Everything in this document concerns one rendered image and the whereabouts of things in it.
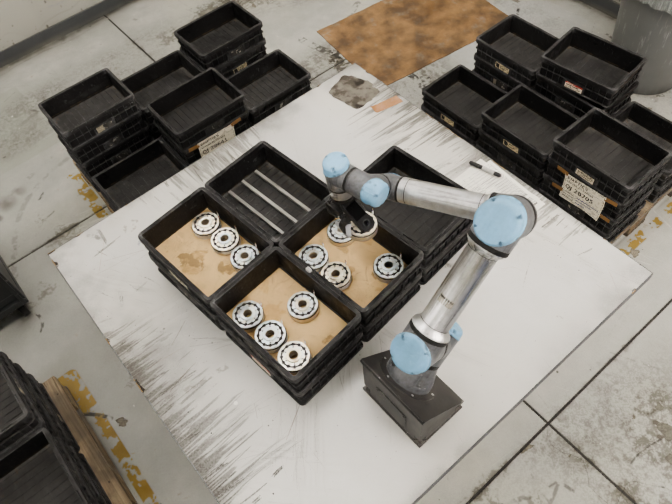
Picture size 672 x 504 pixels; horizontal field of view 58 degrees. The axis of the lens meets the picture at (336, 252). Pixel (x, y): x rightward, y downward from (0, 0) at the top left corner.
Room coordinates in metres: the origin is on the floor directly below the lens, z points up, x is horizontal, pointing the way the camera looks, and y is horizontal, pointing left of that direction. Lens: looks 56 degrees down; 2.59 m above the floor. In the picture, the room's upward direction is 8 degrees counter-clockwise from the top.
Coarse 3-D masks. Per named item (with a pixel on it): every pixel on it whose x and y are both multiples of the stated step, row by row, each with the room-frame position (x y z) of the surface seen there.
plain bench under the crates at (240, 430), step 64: (256, 128) 2.00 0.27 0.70; (320, 128) 1.94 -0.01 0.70; (384, 128) 1.89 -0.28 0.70; (64, 256) 1.44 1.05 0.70; (128, 256) 1.40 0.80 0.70; (512, 256) 1.16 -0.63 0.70; (576, 256) 1.12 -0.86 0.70; (128, 320) 1.11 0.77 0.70; (192, 320) 1.08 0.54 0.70; (512, 320) 0.91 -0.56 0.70; (576, 320) 0.87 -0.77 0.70; (192, 384) 0.83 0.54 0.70; (256, 384) 0.80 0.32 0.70; (448, 384) 0.71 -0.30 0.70; (512, 384) 0.68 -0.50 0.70; (192, 448) 0.62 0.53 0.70; (256, 448) 0.59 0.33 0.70; (320, 448) 0.57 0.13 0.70; (384, 448) 0.54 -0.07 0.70; (448, 448) 0.51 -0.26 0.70
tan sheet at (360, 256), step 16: (320, 240) 1.26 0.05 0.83; (368, 240) 1.23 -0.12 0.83; (336, 256) 1.18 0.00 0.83; (352, 256) 1.17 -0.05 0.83; (368, 256) 1.16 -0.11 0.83; (320, 272) 1.12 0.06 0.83; (352, 272) 1.10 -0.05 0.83; (368, 272) 1.10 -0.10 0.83; (352, 288) 1.04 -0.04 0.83; (368, 288) 1.03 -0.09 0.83
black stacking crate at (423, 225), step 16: (384, 160) 1.52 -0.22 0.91; (400, 160) 1.53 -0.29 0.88; (416, 176) 1.47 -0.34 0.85; (432, 176) 1.41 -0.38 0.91; (384, 208) 1.36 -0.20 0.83; (400, 208) 1.35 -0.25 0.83; (416, 208) 1.34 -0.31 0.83; (400, 224) 1.28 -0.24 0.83; (416, 224) 1.27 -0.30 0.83; (432, 224) 1.26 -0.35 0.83; (448, 224) 1.25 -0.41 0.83; (464, 224) 1.23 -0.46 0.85; (416, 240) 1.20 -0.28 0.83; (432, 240) 1.19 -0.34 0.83; (448, 240) 1.18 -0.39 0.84; (432, 256) 1.12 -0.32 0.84
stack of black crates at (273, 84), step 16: (256, 64) 2.72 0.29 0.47; (272, 64) 2.77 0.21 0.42; (288, 64) 2.73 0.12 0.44; (240, 80) 2.66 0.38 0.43; (256, 80) 2.71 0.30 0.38; (272, 80) 2.69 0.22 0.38; (288, 80) 2.67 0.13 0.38; (304, 80) 2.54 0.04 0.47; (256, 96) 2.58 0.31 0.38; (272, 96) 2.44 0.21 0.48; (288, 96) 2.49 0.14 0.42; (256, 112) 2.38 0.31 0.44; (272, 112) 2.43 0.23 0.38
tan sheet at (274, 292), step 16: (256, 288) 1.09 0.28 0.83; (272, 288) 1.08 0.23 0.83; (288, 288) 1.08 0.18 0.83; (304, 288) 1.07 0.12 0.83; (272, 304) 1.02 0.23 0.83; (320, 304) 1.00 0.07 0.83; (288, 320) 0.95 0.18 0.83; (320, 320) 0.94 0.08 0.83; (336, 320) 0.93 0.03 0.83; (272, 336) 0.90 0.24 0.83; (288, 336) 0.90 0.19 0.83; (304, 336) 0.89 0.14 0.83; (320, 336) 0.88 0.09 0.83
